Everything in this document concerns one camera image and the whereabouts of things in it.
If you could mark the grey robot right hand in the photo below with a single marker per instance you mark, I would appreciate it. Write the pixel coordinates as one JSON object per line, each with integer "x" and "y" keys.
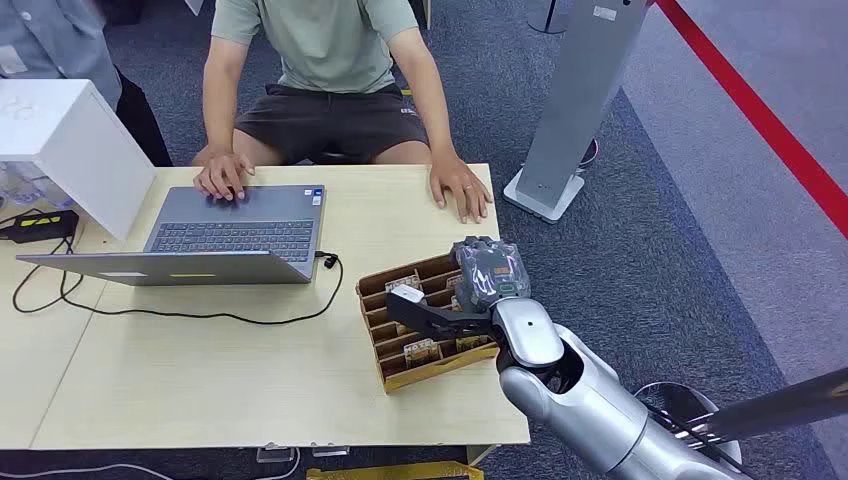
{"x": 490, "y": 272}

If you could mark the person's left hand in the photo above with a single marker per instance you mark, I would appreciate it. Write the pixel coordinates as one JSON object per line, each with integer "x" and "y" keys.
{"x": 457, "y": 185}

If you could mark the person's right hand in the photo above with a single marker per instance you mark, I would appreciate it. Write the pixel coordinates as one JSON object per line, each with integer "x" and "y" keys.
{"x": 222, "y": 173}

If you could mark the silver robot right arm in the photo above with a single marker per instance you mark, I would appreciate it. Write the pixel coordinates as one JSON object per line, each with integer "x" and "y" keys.
{"x": 583, "y": 397}

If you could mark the person's left forearm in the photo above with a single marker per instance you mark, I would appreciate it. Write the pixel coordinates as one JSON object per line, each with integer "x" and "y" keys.
{"x": 434, "y": 112}

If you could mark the person's right forearm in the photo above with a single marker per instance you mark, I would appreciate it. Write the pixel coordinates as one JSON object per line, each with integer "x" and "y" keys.
{"x": 222, "y": 112}

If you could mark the wooden card organizer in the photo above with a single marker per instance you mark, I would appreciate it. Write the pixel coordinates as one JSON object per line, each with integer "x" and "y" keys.
{"x": 397, "y": 381}

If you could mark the seated person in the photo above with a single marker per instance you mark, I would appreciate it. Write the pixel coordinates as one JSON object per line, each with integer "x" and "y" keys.
{"x": 331, "y": 46}

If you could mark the standing person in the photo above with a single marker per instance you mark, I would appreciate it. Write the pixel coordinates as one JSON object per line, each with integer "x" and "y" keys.
{"x": 60, "y": 40}

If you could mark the grey laptop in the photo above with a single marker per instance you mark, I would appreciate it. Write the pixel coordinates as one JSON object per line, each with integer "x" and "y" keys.
{"x": 232, "y": 232}

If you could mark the dark stool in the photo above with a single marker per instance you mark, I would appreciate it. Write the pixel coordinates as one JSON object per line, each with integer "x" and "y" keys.
{"x": 338, "y": 158}

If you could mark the black round object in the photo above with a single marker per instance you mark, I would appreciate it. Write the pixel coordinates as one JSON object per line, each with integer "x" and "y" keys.
{"x": 590, "y": 154}

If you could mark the white box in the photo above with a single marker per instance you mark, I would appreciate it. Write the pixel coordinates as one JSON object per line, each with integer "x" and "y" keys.
{"x": 79, "y": 146}

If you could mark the grey pillar stand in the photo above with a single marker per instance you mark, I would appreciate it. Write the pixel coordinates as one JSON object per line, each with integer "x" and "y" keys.
{"x": 583, "y": 99}

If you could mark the black stand base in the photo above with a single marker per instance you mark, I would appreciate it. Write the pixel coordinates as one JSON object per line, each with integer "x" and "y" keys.
{"x": 546, "y": 23}

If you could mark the black power adapter yellow label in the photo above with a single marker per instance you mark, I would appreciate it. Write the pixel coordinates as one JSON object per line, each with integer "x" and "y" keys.
{"x": 43, "y": 226}

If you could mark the clear plastic container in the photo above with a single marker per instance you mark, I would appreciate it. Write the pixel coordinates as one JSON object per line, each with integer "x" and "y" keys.
{"x": 30, "y": 185}

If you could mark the yellow floor object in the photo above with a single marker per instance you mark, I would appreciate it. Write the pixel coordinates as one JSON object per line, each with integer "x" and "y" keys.
{"x": 397, "y": 473}

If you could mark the clear plastic clip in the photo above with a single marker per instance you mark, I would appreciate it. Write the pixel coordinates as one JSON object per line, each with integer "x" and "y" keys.
{"x": 275, "y": 454}
{"x": 330, "y": 452}

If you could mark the dark grey bar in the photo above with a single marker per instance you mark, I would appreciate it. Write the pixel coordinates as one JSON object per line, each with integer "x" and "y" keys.
{"x": 782, "y": 404}

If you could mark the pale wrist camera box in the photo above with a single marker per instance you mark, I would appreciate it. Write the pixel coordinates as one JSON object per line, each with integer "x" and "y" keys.
{"x": 407, "y": 295}

